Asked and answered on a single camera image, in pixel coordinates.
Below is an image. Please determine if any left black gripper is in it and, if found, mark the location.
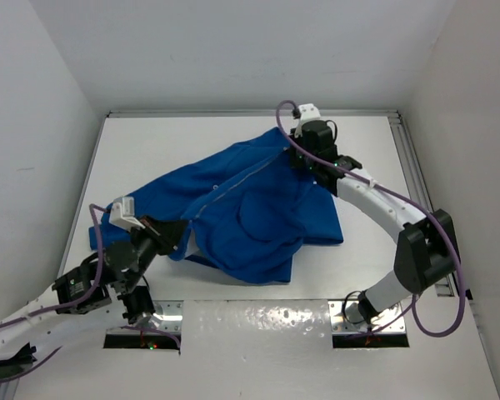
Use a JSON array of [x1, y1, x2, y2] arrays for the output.
[[123, 212, 188, 291]]

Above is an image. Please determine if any blue zip-up jacket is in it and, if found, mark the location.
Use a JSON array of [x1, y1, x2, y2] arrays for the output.
[[87, 127, 345, 286]]

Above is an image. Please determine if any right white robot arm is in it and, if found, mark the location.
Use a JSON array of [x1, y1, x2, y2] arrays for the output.
[[288, 119, 460, 324]]

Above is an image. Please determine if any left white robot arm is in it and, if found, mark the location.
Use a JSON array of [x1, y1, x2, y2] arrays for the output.
[[0, 216, 188, 378]]

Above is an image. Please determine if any aluminium frame rail back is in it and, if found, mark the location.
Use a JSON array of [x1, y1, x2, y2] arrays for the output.
[[107, 109, 400, 118]]

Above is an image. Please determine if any aluminium frame rail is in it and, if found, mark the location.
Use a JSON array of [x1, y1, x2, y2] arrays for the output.
[[388, 113, 460, 298], [107, 109, 400, 118], [0, 112, 112, 400]]

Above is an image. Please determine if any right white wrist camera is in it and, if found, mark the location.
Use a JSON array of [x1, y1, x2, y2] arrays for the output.
[[292, 103, 322, 138]]

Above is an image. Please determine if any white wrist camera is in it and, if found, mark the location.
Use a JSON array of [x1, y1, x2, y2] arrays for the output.
[[292, 103, 322, 138], [108, 196, 145, 232]]

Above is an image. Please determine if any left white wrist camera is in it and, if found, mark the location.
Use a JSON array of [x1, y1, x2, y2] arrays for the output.
[[108, 196, 145, 232]]

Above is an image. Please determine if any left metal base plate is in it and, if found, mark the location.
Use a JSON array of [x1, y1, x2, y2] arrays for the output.
[[103, 300, 183, 335]]

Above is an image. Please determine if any metal base plate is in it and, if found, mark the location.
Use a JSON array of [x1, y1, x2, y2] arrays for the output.
[[103, 300, 183, 335], [327, 300, 408, 335]]

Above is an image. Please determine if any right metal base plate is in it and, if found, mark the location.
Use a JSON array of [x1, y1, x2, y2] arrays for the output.
[[327, 300, 408, 335]]

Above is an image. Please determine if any aluminium frame rail right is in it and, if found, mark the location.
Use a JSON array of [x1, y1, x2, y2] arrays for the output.
[[388, 113, 460, 298]]

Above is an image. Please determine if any aluminium frame rail left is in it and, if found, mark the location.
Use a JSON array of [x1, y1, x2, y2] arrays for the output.
[[0, 112, 112, 400]]

